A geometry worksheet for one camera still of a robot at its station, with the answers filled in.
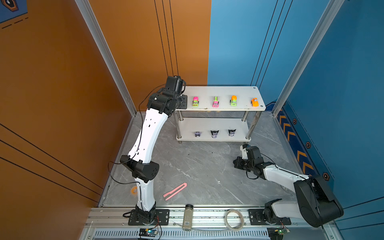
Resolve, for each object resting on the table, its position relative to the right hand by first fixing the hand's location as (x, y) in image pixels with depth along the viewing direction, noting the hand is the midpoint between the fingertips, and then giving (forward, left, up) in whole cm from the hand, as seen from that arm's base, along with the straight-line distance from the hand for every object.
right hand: (232, 162), depth 91 cm
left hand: (+17, +29, +36) cm, 49 cm away
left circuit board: (-35, +45, -3) cm, 57 cm away
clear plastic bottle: (-30, +26, +2) cm, 39 cm away
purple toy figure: (+15, +21, +8) cm, 27 cm away
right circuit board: (-35, -16, -5) cm, 39 cm away
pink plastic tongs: (-19, +34, -1) cm, 39 cm away
